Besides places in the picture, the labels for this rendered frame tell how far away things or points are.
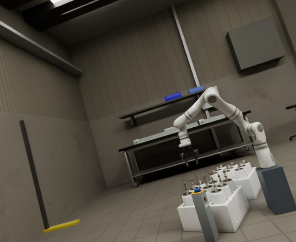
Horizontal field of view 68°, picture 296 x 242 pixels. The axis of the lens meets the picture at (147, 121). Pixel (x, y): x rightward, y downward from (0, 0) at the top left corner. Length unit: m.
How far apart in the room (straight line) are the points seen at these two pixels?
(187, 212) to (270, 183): 0.61
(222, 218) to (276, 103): 3.97
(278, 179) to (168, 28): 4.41
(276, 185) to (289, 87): 3.89
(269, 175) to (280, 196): 0.15
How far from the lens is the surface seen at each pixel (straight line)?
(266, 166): 1.78
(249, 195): 2.17
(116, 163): 5.25
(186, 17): 5.63
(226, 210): 1.64
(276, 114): 5.33
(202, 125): 3.92
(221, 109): 1.59
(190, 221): 1.80
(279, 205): 1.82
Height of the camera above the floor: 0.70
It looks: 6 degrees up
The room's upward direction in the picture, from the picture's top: 17 degrees counter-clockwise
